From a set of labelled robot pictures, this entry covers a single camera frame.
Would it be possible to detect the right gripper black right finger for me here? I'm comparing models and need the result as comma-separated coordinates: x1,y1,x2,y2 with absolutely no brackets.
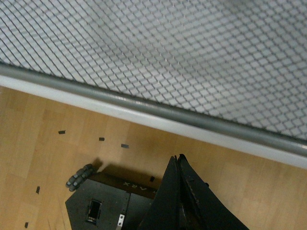
178,154,248,230

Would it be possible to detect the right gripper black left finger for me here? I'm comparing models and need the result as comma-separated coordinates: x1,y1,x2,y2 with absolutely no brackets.
140,156,180,230

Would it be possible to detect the grey wire mesh rack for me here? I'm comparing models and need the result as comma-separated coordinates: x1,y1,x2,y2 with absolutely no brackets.
0,0,307,156

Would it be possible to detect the grey mecanum wheel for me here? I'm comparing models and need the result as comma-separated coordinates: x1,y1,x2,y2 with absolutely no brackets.
66,164,94,192

